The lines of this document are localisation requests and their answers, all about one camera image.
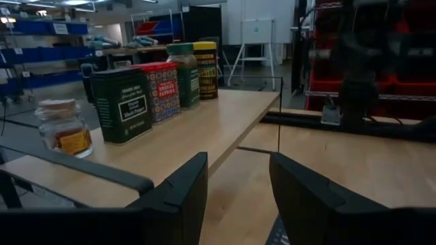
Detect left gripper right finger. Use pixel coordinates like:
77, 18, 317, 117
269, 152, 392, 245

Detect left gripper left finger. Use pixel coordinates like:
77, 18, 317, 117
129, 152, 209, 245

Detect red smoked paprika tin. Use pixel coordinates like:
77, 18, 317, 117
131, 61, 181, 124

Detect dark green black pepper tin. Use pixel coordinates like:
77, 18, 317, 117
89, 67, 153, 145

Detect green-lid oregano glass jar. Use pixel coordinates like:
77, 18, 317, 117
166, 42, 201, 110

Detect yellow-lid onion spice jar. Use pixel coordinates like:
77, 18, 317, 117
192, 41, 219, 101

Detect small glass saffron jar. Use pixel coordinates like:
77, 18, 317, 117
33, 98, 93, 159

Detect wooden shelf black metal legs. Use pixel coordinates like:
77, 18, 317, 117
0, 75, 284, 209

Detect blue storage bin shelf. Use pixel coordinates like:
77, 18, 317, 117
0, 18, 98, 90

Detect workbench with fabric rolls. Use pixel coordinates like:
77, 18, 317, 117
87, 33, 168, 65

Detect red and blue bin rack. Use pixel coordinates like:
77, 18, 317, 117
130, 12, 183, 42

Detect tall black cabinet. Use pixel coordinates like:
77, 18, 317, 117
183, 5, 226, 86

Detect white easel board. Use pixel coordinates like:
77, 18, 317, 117
226, 17, 277, 88

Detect black metal table frame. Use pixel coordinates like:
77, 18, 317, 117
260, 108, 436, 144

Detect grey metal base plate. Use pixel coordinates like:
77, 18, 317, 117
320, 103, 342, 126

